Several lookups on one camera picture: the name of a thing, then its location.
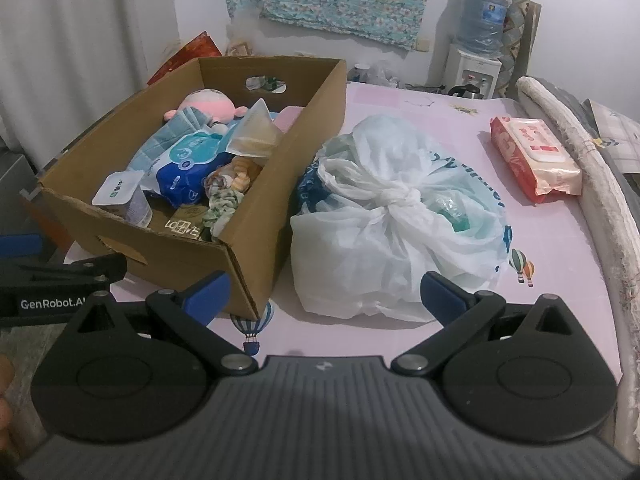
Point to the wall socket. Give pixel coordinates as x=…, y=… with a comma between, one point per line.
x=423, y=45

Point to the grey dog-print blanket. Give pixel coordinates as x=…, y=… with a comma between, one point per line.
x=575, y=100

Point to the red foil bag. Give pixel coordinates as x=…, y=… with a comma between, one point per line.
x=195, y=50

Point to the white quilted roll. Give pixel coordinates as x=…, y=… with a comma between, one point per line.
x=600, y=200

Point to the blue microfiber cloth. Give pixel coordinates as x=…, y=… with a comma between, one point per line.
x=165, y=140

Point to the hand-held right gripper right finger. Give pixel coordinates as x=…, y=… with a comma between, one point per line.
x=445, y=296

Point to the person's left hand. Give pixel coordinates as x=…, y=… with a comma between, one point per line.
x=4, y=375

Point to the white plastic bag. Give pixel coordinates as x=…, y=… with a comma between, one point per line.
x=390, y=240

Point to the red wet wipes pack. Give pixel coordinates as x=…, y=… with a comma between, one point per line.
x=530, y=155

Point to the clear yellowish packet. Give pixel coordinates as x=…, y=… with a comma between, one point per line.
x=255, y=135

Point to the blue water jug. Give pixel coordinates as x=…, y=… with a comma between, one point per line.
x=482, y=20

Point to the brown cardboard box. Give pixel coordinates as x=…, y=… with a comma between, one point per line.
x=280, y=185

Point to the white water dispenser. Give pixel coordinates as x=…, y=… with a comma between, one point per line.
x=460, y=67

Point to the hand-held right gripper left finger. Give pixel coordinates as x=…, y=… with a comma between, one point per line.
x=205, y=296

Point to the white plastic cup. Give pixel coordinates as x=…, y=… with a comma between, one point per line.
x=117, y=187

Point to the blue white wipes pack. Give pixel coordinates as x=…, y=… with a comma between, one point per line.
x=185, y=165

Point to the grey cabinet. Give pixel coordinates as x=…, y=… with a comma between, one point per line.
x=15, y=185

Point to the checked pink sheet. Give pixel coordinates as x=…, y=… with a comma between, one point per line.
x=620, y=135

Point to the pink plush toy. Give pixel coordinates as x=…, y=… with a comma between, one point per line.
x=205, y=105

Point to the clear plastic bag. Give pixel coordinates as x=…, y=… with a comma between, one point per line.
x=387, y=75

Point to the white jar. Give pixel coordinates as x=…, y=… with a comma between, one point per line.
x=361, y=72

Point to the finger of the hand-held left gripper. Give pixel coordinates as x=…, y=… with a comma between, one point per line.
x=100, y=267

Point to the gold tissue pack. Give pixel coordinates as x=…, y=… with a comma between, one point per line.
x=185, y=225

